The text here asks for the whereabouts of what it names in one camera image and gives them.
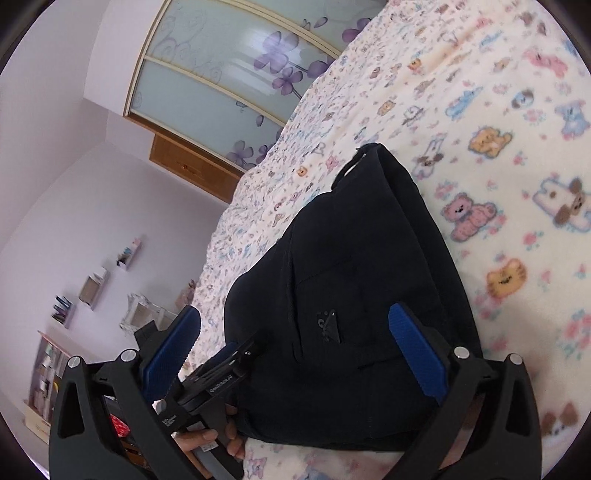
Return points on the white bookshelf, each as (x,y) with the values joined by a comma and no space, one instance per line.
(44,383)

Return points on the floral glass door wardrobe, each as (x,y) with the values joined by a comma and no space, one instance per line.
(207,92)

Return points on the black pants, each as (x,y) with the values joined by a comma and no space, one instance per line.
(346,277)

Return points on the wooden door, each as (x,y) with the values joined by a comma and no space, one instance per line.
(194,166)

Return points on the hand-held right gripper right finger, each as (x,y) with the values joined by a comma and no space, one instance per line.
(418,353)

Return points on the white rack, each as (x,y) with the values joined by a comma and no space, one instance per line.
(145,316)

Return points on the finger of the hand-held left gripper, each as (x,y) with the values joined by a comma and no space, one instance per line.
(226,354)
(248,356)

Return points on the person's left hand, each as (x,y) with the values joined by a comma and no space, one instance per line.
(194,441)

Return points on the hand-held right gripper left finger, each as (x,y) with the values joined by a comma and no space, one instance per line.
(173,353)

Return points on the bear print fleece blanket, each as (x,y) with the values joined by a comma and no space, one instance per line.
(508,230)

